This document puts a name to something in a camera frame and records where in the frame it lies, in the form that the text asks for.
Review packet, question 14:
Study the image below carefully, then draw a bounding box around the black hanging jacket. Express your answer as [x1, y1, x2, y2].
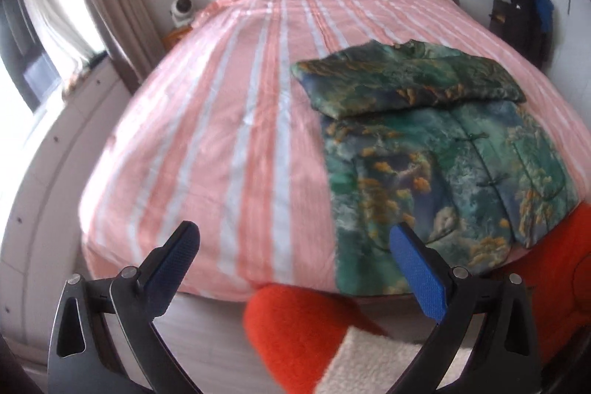
[501, 0, 552, 69]

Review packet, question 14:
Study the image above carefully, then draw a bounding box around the blue hanging garment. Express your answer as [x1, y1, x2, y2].
[512, 0, 555, 35]

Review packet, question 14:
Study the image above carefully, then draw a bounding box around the pink striped bed cover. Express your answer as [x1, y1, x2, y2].
[78, 0, 591, 295]

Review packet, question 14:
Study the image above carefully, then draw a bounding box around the green patterned jacket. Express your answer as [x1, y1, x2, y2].
[290, 40, 580, 295]

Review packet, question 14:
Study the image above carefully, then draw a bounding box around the dark framed window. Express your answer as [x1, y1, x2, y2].
[0, 0, 63, 113]

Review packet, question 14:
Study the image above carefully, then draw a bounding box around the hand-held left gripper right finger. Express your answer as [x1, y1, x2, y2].
[389, 222, 542, 394]

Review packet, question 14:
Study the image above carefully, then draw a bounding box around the white window seat cabinet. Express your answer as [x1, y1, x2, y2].
[0, 62, 139, 358]

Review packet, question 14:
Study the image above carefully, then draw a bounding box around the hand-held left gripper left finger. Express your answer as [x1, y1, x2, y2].
[47, 220, 204, 394]

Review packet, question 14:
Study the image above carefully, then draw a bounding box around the white sheer curtain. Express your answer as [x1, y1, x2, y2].
[18, 0, 105, 72]

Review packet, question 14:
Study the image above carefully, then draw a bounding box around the person's orange fleece clothing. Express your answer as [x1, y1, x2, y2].
[508, 202, 591, 367]

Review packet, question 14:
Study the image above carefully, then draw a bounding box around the wooden nightstand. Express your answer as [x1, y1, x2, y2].
[161, 27, 195, 51]

